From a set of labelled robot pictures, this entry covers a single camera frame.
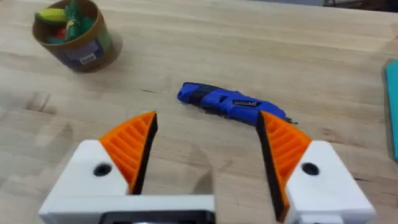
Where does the right gripper white and orange left finger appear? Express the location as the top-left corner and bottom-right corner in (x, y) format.
(48, 111), (159, 196)

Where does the right gripper white and orange right finger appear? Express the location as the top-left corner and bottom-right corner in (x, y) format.
(255, 110), (376, 224)

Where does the blue electric screwdriver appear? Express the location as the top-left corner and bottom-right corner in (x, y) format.
(177, 82), (299, 127)

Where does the teal flat board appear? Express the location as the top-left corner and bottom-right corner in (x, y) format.
(382, 58), (398, 162)

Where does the brown tub of toys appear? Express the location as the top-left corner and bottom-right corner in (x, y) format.
(32, 0), (115, 73)

